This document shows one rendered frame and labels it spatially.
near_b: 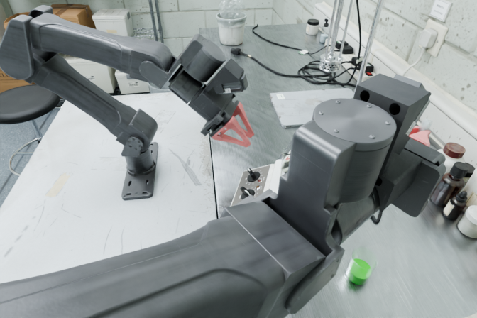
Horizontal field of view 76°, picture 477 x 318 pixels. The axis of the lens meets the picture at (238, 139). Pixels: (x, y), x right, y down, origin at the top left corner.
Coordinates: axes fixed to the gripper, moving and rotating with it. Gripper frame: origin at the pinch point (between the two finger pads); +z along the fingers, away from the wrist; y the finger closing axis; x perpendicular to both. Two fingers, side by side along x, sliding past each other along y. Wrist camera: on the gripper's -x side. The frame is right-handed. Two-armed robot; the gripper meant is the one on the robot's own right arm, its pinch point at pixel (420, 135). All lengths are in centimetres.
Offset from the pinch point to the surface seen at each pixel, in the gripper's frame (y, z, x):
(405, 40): 35, 73, 15
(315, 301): 1.8, -9.3, 32.2
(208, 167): 41, -4, 32
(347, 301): -1.6, -5.1, 32.2
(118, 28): 239, 46, 57
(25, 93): 172, -32, 58
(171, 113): 69, 1, 32
